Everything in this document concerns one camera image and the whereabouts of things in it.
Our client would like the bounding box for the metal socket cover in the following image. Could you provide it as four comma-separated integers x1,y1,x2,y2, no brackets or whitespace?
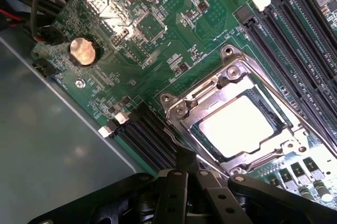
181,75,313,174

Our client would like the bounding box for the short metal locking lever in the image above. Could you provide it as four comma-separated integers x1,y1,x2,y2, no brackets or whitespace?
162,125,227,176

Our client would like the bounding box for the blue RAM slot white latch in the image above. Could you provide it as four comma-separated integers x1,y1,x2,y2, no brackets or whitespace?
97,126,161,176
115,112,177,168

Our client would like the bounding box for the silver CPU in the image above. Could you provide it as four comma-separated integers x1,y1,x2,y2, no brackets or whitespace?
199,94,281,158

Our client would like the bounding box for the long metal locking lever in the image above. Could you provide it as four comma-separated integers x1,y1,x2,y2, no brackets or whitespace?
231,56,337,158

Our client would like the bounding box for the black RAM slot white latch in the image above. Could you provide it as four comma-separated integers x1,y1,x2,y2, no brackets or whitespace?
288,0,337,31
251,0,337,122

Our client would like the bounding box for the black VRM choke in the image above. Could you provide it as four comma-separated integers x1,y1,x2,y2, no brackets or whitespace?
268,176,284,190
290,162,309,184
302,157,324,180
279,168,295,187

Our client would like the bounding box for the silver-topped cylinder capacitor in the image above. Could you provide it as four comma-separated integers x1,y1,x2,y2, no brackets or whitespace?
314,179,334,203

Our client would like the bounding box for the grey metal PC case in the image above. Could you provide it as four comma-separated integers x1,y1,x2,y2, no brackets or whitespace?
0,35,161,224

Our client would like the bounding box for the round coin cell battery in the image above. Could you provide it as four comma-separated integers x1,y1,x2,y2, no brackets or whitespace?
67,36,102,68

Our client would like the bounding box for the green motherboard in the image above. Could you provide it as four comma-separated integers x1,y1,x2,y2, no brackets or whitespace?
31,0,337,209

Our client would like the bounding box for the black edge connector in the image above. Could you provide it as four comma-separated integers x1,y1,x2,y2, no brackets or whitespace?
31,59,56,79

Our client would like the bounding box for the silver CPU socket frame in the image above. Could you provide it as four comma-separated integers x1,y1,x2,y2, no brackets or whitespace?
159,44,337,180

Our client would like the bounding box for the black cable connector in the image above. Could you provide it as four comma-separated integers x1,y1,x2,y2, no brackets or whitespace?
33,25,71,47

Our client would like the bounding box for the thin black cable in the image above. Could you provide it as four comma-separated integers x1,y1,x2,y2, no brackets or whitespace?
29,0,44,41

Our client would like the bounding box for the thick black cable bundle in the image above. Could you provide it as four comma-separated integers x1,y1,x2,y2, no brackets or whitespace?
0,0,68,16

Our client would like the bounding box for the red wire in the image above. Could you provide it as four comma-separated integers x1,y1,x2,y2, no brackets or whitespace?
0,8,23,24

